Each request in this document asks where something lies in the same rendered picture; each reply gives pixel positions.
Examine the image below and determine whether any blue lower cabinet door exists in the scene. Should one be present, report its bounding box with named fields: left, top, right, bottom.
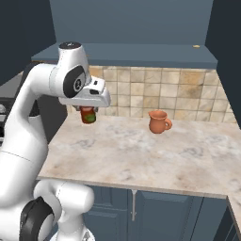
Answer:
left=82, top=185, right=130, bottom=241
left=136, top=189, right=203, bottom=241

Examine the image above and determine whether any dark blue tall cabinet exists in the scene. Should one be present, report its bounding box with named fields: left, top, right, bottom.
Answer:
left=0, top=0, right=57, bottom=87
left=204, top=0, right=241, bottom=121

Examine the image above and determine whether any blue corner lower cabinet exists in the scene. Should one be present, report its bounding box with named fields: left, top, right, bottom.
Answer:
left=213, top=205, right=241, bottom=241

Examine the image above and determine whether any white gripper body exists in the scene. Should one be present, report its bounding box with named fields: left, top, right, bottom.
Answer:
left=57, top=85, right=112, bottom=108

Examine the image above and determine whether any blue upper cabinet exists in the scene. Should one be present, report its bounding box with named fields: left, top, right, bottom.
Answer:
left=30, top=0, right=218, bottom=71

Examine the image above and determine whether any black stove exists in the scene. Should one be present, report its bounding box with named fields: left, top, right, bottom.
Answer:
left=0, top=96, right=9, bottom=146

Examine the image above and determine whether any terracotta mug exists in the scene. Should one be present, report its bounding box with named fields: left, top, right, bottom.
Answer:
left=148, top=109, right=173, bottom=135

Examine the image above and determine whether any silver cabinet door handle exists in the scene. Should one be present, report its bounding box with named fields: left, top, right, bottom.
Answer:
left=130, top=188, right=138, bottom=222

